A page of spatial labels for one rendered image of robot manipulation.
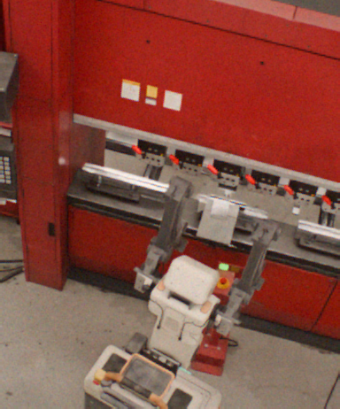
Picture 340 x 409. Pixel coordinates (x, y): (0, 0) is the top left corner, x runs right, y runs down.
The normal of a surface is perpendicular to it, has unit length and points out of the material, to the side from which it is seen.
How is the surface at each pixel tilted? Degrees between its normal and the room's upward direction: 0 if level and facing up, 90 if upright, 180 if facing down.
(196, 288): 48
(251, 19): 90
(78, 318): 0
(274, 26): 90
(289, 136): 90
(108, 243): 90
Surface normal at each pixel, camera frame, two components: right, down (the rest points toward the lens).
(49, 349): 0.10, -0.64
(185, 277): -0.29, 0.04
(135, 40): -0.25, 0.73
